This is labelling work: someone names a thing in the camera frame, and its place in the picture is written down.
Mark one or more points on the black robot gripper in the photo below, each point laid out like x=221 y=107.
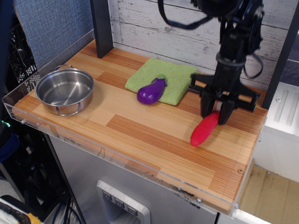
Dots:
x=224 y=86

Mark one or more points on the red handled metal fork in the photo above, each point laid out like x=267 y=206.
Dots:
x=205 y=127

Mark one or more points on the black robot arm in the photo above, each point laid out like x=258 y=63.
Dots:
x=240 y=36

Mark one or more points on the green folded cloth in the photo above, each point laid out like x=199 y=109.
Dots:
x=178 y=79

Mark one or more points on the purple toy eggplant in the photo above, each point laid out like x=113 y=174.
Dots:
x=152 y=93

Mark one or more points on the white toy sink counter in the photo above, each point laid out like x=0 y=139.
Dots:
x=277 y=147

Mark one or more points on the clear acrylic table guard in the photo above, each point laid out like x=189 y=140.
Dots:
x=151 y=139

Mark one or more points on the stainless steel pot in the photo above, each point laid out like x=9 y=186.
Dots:
x=65 y=91

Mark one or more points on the black plastic crate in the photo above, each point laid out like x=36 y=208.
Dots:
x=21 y=61

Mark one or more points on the yellow object bottom left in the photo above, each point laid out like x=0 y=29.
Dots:
x=31 y=219

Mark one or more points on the dark grey right post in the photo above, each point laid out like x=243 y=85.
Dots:
x=282 y=60

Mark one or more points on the dark grey post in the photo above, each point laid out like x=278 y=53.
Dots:
x=102 y=27
x=282 y=60

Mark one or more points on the dark grey left post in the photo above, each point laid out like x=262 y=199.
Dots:
x=102 y=27

